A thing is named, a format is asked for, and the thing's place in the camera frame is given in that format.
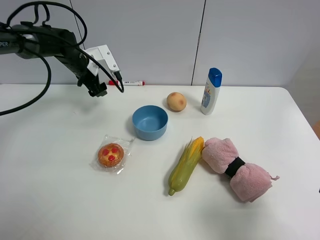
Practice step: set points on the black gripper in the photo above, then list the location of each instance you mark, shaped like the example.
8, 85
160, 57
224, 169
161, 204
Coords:
77, 63

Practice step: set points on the red and white marker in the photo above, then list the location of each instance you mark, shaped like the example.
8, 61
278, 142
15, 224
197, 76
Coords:
127, 83

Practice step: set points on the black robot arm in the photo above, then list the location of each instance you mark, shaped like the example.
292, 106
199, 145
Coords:
30, 42

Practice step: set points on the blue bowl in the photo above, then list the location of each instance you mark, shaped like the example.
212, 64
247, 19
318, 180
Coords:
150, 122

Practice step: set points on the wrapped orange tart pastry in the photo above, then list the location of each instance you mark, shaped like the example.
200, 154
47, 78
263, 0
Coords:
112, 154

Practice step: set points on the peach fruit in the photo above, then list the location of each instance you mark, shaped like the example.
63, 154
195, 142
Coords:
176, 101

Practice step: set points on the white blue shampoo bottle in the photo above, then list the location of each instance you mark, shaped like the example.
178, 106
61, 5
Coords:
211, 91

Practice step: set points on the corn cob with husk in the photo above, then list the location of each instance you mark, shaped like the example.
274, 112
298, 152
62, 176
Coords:
188, 160

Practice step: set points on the pink rolled towel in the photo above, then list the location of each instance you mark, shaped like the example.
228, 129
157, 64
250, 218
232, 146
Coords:
248, 181

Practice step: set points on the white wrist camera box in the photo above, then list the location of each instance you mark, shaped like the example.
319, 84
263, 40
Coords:
104, 56

